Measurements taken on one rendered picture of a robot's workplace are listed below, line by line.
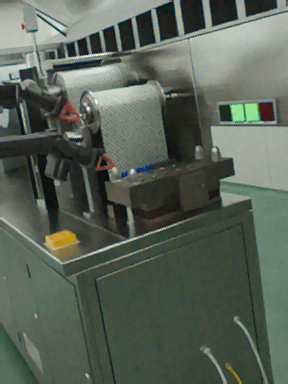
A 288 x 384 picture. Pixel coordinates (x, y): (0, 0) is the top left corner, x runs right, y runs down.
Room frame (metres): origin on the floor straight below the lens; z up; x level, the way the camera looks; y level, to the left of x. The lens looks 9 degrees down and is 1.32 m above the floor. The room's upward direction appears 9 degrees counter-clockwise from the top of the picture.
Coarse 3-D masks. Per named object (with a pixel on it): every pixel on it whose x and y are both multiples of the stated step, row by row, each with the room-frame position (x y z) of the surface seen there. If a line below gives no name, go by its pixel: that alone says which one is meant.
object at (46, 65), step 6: (96, 54) 1.86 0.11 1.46; (102, 54) 1.88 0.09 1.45; (108, 54) 1.89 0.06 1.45; (114, 54) 1.90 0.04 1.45; (120, 54) 1.91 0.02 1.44; (126, 54) 1.97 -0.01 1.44; (48, 60) 1.76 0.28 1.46; (54, 60) 1.78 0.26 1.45; (60, 60) 1.79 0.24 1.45; (66, 60) 1.80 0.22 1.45; (72, 60) 1.81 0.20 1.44; (78, 60) 1.83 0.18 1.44; (84, 60) 1.91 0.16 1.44; (90, 60) 1.86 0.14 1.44; (96, 60) 1.92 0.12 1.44; (42, 66) 1.83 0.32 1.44; (48, 66) 1.77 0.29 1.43; (54, 66) 1.85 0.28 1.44
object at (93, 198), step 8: (80, 128) 1.58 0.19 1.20; (88, 128) 1.57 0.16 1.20; (80, 136) 1.57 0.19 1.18; (88, 136) 1.57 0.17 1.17; (80, 144) 1.60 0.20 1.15; (88, 144) 1.57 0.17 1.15; (88, 176) 1.57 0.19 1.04; (96, 176) 1.58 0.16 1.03; (88, 184) 1.57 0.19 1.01; (96, 184) 1.58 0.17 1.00; (88, 192) 1.58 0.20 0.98; (96, 192) 1.58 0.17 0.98; (88, 200) 1.59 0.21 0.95; (96, 200) 1.57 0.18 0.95; (96, 208) 1.57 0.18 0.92; (88, 216) 1.55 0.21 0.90
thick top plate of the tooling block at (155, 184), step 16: (192, 160) 1.59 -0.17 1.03; (208, 160) 1.54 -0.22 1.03; (224, 160) 1.50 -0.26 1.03; (128, 176) 1.49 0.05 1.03; (144, 176) 1.45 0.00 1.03; (160, 176) 1.41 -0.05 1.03; (176, 176) 1.41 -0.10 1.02; (208, 176) 1.46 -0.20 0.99; (224, 176) 1.50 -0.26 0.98; (112, 192) 1.42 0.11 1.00; (128, 192) 1.33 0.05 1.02; (144, 192) 1.35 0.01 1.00; (160, 192) 1.38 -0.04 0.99; (176, 192) 1.40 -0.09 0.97
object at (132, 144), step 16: (112, 128) 1.54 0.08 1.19; (128, 128) 1.56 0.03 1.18; (144, 128) 1.59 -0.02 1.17; (160, 128) 1.62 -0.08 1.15; (112, 144) 1.53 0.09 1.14; (128, 144) 1.56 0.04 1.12; (144, 144) 1.59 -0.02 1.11; (160, 144) 1.62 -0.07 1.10; (112, 160) 1.53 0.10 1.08; (128, 160) 1.55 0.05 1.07; (144, 160) 1.58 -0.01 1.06; (160, 160) 1.61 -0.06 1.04
